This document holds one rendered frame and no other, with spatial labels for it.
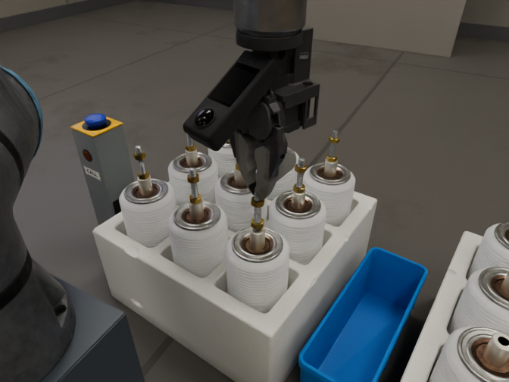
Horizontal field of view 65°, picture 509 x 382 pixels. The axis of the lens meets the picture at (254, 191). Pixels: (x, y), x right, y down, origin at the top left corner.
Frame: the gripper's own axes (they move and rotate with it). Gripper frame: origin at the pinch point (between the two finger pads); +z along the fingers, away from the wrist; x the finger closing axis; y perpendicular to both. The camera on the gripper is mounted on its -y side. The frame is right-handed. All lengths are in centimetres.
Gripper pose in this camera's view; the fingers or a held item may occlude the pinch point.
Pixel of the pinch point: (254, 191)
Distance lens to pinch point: 53.2
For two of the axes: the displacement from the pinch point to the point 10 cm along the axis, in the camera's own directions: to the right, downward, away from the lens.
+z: 0.0, 8.2, 5.7
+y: 7.5, -3.8, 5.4
